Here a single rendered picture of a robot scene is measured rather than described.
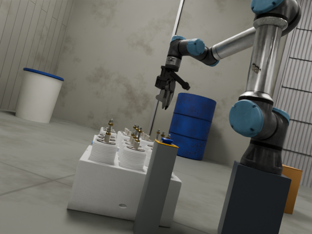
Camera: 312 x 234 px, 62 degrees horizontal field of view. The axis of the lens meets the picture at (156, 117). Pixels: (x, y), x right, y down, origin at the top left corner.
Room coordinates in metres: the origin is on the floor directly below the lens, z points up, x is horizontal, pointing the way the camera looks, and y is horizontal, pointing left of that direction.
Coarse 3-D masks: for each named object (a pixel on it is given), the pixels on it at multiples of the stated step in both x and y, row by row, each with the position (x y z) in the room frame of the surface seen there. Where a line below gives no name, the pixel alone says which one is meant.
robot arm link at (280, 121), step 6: (276, 108) 0.93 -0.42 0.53; (276, 114) 0.93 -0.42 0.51; (282, 114) 0.93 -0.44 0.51; (288, 114) 0.95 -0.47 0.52; (282, 120) 0.93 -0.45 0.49; (288, 120) 0.94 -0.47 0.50; (276, 126) 0.90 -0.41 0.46; (282, 126) 0.93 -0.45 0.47; (276, 132) 0.91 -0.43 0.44; (282, 132) 0.93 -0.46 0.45; (252, 138) 0.98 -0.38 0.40; (270, 138) 0.92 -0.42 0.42; (276, 138) 0.93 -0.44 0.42; (282, 138) 0.94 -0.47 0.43; (276, 144) 0.93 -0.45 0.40; (282, 144) 0.95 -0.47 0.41
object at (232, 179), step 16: (240, 176) 0.92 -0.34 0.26; (256, 176) 0.91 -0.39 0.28; (272, 176) 0.89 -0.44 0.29; (240, 192) 0.91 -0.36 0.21; (256, 192) 0.90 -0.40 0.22; (272, 192) 0.89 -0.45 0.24; (224, 208) 1.02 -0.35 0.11; (240, 208) 0.91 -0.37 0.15; (256, 208) 0.90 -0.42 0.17; (272, 208) 0.89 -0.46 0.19; (224, 224) 0.92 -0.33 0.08; (240, 224) 0.91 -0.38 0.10; (256, 224) 0.90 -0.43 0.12; (272, 224) 0.89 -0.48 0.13
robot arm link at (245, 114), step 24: (264, 0) 0.87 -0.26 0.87; (288, 0) 0.87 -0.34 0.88; (264, 24) 0.88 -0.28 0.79; (288, 24) 0.94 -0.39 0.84; (264, 48) 0.87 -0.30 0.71; (264, 72) 0.87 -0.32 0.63; (240, 96) 0.89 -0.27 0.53; (264, 96) 0.85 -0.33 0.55; (240, 120) 0.86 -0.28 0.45; (264, 120) 0.84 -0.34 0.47
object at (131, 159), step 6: (126, 150) 0.99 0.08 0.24; (132, 150) 0.98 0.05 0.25; (126, 156) 0.98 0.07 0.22; (132, 156) 0.98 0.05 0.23; (138, 156) 0.98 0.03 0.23; (144, 156) 1.00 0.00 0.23; (120, 162) 1.01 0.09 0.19; (126, 162) 0.98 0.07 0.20; (132, 162) 0.98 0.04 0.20; (138, 162) 0.99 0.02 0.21; (144, 162) 1.02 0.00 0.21; (126, 168) 0.98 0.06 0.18; (132, 168) 0.98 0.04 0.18; (138, 168) 0.99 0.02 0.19
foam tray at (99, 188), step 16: (80, 160) 0.92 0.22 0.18; (80, 176) 0.92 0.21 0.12; (96, 176) 0.93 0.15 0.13; (112, 176) 0.94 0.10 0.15; (128, 176) 0.95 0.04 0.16; (144, 176) 0.96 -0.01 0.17; (176, 176) 1.05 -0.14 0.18; (80, 192) 0.92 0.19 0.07; (96, 192) 0.93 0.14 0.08; (112, 192) 0.94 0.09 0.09; (128, 192) 0.95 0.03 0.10; (176, 192) 0.98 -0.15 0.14; (80, 208) 0.92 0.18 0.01; (96, 208) 0.93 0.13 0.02; (112, 208) 0.94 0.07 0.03; (128, 208) 0.95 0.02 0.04; (160, 224) 0.97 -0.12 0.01
